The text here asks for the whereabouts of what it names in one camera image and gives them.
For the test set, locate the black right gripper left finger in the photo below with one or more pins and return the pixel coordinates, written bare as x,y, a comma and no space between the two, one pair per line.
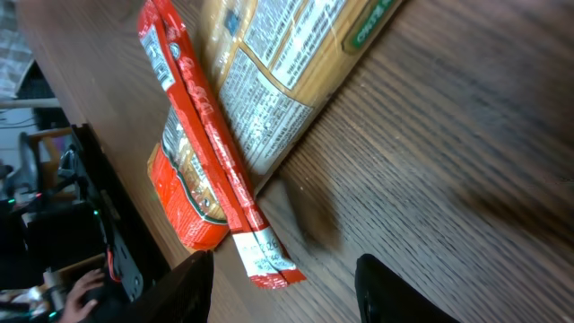
182,296

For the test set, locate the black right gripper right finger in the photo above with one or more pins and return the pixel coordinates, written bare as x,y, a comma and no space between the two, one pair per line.
383,296

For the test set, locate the thin red snack stick pack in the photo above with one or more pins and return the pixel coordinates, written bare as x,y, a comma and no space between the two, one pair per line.
215,148

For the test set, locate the long red orange spaghetti pack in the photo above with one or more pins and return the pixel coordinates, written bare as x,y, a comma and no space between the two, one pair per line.
269,65

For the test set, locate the operator hand in background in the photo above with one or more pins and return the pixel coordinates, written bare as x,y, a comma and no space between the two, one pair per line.
75,310

